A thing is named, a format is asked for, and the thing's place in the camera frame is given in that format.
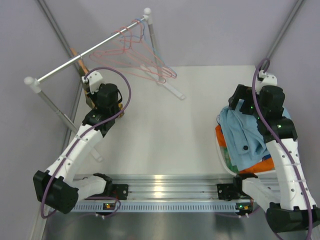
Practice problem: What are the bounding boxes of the light blue trousers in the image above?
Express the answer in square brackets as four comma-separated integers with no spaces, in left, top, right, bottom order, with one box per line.
[215,103,274,173]

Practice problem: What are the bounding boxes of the green white patterned trousers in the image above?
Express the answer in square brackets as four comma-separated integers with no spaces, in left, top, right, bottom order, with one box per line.
[219,146,239,175]

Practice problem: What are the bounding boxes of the blue white patterned trousers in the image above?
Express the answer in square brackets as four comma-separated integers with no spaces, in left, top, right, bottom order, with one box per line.
[216,113,273,162]

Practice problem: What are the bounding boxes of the orange trousers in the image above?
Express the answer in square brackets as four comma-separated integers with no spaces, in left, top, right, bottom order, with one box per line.
[215,124,276,175]

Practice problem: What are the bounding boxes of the blue wire hanger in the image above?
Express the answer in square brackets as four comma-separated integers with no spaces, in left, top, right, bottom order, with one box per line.
[119,18,178,84]

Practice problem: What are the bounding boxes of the pink hanger with orange trousers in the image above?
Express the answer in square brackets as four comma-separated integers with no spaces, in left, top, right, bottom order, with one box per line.
[115,19,177,83]

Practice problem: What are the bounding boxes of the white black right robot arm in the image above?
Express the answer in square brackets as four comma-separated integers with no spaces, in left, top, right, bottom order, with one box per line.
[228,84,320,234]

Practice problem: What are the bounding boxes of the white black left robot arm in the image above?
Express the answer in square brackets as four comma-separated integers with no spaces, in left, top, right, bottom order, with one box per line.
[33,83,122,214]

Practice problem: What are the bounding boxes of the white perforated plastic basket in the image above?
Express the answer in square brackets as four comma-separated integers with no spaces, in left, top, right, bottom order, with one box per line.
[215,129,277,176]

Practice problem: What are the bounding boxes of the silver clothes rack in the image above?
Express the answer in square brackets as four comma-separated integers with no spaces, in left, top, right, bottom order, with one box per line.
[23,7,187,163]

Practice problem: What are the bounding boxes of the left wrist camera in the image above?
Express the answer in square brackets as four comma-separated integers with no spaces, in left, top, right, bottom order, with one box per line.
[81,70,103,94]

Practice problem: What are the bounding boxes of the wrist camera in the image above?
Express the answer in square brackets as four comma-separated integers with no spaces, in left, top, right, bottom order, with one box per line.
[81,70,103,94]
[255,70,278,95]

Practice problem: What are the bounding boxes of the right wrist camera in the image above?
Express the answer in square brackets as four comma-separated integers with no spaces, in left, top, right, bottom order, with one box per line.
[255,70,278,95]

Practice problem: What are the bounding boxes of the aluminium rail frame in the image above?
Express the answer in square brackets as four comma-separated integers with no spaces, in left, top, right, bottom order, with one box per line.
[39,174,311,201]

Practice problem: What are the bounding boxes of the perforated cable duct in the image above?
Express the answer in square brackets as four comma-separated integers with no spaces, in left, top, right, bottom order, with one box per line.
[49,201,253,213]

